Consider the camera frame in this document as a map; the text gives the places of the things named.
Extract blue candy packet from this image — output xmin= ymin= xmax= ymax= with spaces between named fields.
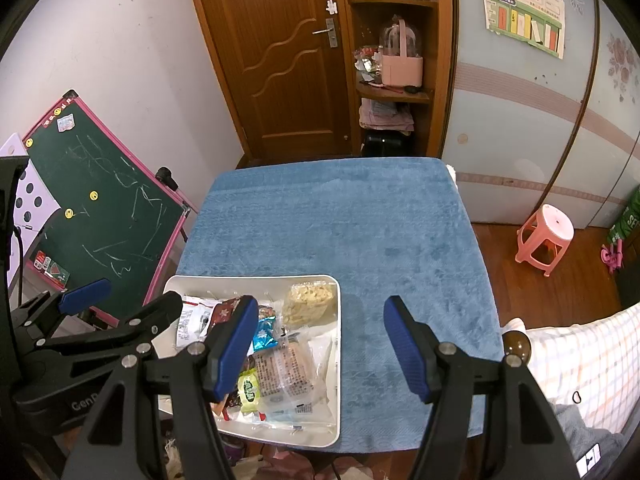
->
xmin=251 ymin=317 xmax=281 ymax=352

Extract pink framed green chalkboard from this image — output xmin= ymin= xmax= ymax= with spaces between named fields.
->
xmin=22 ymin=90 xmax=198 ymax=328

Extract grey cloth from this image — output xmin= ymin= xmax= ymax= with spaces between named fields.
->
xmin=550 ymin=402 xmax=626 ymax=466

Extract pink toy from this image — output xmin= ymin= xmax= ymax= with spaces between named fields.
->
xmin=600 ymin=240 xmax=625 ymax=275

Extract pink plastic stool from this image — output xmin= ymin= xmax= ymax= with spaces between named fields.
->
xmin=516 ymin=204 xmax=576 ymax=278

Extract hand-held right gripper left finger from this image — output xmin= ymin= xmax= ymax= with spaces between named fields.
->
xmin=61 ymin=295 xmax=260 ymax=480

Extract pile of shelf snacks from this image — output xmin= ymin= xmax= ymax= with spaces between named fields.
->
xmin=354 ymin=46 xmax=385 ymax=86

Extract green box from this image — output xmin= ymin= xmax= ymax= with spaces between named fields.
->
xmin=607 ymin=205 xmax=640 ymax=246

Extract black easel knob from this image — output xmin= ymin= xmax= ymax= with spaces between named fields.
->
xmin=155 ymin=166 xmax=180 ymax=192

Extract folded pink cloths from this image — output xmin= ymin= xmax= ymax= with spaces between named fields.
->
xmin=359 ymin=97 xmax=415 ymax=131

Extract wide yellow rice cracker packet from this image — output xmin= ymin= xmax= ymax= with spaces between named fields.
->
xmin=282 ymin=282 xmax=338 ymax=328

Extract large clear white packet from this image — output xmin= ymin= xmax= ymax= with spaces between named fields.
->
xmin=260 ymin=395 xmax=336 ymax=428

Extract black cable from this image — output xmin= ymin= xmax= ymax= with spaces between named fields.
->
xmin=7 ymin=227 xmax=23 ymax=306

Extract yellow green snack packet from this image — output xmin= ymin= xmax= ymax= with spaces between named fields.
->
xmin=237 ymin=367 xmax=263 ymax=413

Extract white perforated board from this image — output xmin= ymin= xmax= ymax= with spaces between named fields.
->
xmin=0 ymin=132 xmax=63 ymax=261

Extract white plastic tray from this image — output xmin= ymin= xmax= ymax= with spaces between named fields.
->
xmin=150 ymin=274 xmax=342 ymax=448

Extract black appliance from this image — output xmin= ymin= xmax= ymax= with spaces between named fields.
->
xmin=361 ymin=130 xmax=413 ymax=157

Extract small picture card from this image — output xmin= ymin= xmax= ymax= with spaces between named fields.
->
xmin=31 ymin=255 xmax=71 ymax=291

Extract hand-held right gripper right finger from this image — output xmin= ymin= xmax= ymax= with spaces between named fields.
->
xmin=383 ymin=295 xmax=586 ymax=480

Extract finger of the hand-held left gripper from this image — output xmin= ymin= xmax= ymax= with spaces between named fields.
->
xmin=30 ymin=290 xmax=183 ymax=361
xmin=10 ymin=278 xmax=113 ymax=341

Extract white checked cloth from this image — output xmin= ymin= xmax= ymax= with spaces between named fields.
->
xmin=500 ymin=302 xmax=640 ymax=436

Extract brown round knob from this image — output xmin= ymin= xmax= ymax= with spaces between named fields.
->
xmin=502 ymin=330 xmax=532 ymax=366

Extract wooden corner shelf unit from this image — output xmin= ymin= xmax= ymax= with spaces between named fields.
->
xmin=340 ymin=0 xmax=458 ymax=158

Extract brown clear snack packet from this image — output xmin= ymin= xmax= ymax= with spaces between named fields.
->
xmin=252 ymin=332 xmax=331 ymax=408

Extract wall poster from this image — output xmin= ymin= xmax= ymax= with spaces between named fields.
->
xmin=477 ymin=0 xmax=567 ymax=60

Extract brown wooden door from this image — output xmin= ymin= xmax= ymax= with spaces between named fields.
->
xmin=182 ymin=0 xmax=353 ymax=168

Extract silver door handle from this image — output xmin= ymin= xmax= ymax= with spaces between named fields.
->
xmin=312 ymin=17 xmax=337 ymax=49

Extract dark red snack packet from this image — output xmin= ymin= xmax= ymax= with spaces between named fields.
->
xmin=210 ymin=297 xmax=246 ymax=331

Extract floral sliding wardrobe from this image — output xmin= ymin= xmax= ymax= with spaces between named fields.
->
xmin=440 ymin=0 xmax=640 ymax=231

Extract pink basket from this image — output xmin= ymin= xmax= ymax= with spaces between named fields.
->
xmin=380 ymin=17 xmax=425 ymax=87

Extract blue table cloth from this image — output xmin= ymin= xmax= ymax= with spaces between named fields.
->
xmin=175 ymin=157 xmax=505 ymax=453

